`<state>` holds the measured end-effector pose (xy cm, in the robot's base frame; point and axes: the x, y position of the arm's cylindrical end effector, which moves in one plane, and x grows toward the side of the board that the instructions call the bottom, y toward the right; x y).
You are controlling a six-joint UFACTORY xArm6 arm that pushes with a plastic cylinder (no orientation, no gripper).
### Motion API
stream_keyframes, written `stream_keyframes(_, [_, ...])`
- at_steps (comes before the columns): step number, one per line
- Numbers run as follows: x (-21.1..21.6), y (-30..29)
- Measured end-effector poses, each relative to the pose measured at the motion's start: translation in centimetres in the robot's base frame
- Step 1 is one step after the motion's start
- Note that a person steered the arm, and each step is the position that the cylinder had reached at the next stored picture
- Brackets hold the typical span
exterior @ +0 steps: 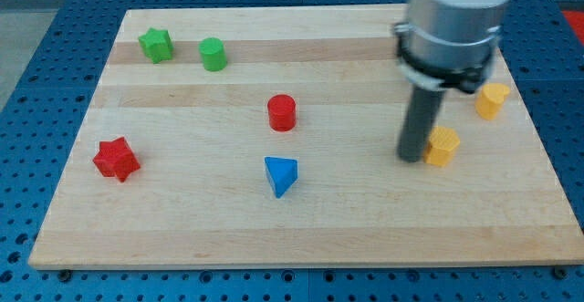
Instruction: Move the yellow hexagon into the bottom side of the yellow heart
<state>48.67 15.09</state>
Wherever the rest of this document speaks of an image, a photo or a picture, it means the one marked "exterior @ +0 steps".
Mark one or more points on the blue triangle block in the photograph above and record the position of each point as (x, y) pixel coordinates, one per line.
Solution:
(281, 174)

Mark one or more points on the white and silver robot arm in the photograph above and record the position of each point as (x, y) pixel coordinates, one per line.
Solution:
(442, 45)

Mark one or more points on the light wooden board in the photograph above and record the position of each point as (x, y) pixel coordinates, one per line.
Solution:
(201, 199)

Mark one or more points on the green star block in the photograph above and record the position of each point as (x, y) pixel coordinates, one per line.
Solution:
(156, 45)

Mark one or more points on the yellow hexagon block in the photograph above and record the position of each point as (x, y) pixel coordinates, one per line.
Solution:
(441, 147)

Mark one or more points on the red cylinder block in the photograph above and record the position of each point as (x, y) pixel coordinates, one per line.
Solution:
(282, 112)

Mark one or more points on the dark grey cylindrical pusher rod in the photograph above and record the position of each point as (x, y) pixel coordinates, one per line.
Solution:
(422, 111)

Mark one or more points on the green cylinder block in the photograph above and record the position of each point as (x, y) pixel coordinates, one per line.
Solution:
(212, 54)

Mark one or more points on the yellow heart block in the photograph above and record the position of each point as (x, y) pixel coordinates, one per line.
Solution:
(491, 99)

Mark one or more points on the red star block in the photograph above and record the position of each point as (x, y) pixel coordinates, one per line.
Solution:
(116, 159)

